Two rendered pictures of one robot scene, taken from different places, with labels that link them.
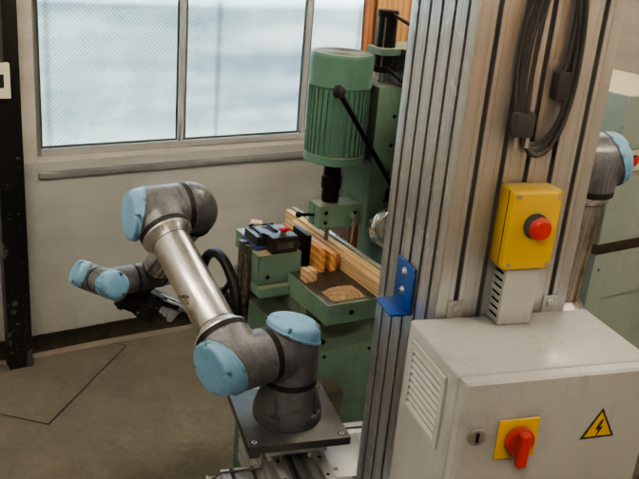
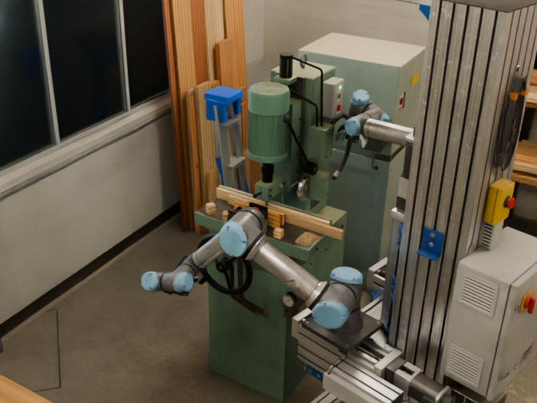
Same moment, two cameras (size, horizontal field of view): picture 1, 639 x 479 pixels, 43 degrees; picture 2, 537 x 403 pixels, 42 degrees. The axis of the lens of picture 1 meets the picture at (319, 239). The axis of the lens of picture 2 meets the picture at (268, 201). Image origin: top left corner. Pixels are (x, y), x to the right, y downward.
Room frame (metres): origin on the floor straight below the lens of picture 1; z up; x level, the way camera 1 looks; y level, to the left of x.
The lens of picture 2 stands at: (-0.20, 1.31, 2.46)
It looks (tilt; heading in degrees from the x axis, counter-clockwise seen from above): 28 degrees down; 332
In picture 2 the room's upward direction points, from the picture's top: 1 degrees clockwise
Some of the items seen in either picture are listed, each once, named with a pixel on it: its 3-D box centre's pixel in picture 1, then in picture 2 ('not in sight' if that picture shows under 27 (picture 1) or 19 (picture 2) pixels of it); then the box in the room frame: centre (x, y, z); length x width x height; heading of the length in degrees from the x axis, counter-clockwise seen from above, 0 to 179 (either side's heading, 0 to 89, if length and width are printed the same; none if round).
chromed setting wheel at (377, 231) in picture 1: (387, 227); (304, 187); (2.25, -0.20, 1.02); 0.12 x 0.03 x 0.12; 121
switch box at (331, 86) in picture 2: not in sight; (332, 97); (2.34, -0.37, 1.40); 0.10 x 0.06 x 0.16; 121
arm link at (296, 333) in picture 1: (289, 346); (345, 287); (1.55, 0.04, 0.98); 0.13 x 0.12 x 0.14; 129
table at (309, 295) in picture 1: (294, 270); (256, 230); (2.23, 0.07, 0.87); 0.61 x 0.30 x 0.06; 31
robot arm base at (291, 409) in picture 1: (288, 392); (344, 312); (1.55, 0.04, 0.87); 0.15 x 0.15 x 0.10
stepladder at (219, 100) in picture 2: not in sight; (232, 185); (3.21, -0.27, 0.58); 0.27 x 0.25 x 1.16; 34
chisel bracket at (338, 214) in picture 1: (334, 215); (269, 188); (2.30, -0.04, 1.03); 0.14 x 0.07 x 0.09; 121
